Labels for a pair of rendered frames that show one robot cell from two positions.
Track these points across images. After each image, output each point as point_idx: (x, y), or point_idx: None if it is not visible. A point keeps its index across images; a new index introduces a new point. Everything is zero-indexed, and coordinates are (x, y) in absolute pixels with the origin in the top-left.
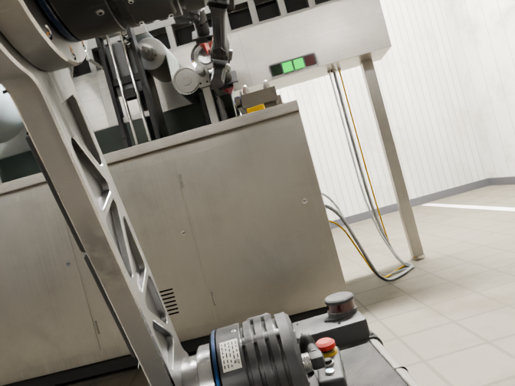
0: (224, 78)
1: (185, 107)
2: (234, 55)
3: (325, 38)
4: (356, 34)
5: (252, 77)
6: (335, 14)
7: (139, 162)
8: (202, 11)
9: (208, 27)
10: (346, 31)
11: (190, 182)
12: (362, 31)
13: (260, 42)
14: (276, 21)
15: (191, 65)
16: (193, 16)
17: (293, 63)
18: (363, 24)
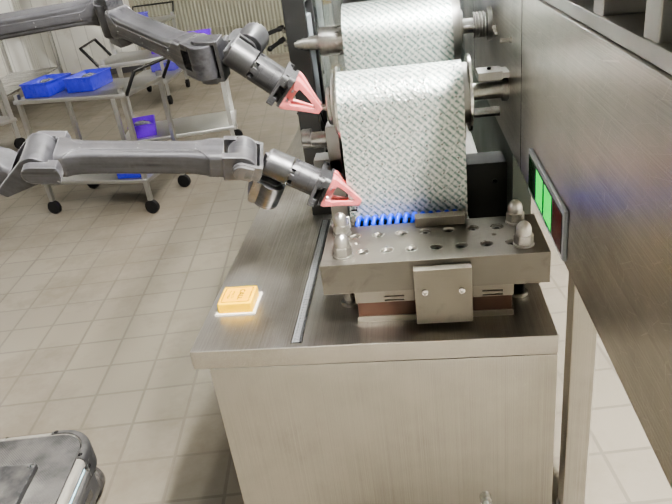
0: (268, 199)
1: (495, 118)
2: (516, 60)
3: (586, 193)
4: (629, 285)
5: (522, 150)
6: (614, 118)
7: None
8: (225, 63)
9: (263, 81)
10: (617, 233)
11: None
12: (642, 302)
13: (532, 62)
14: (549, 13)
15: (498, 32)
16: (202, 81)
17: (543, 194)
18: (651, 275)
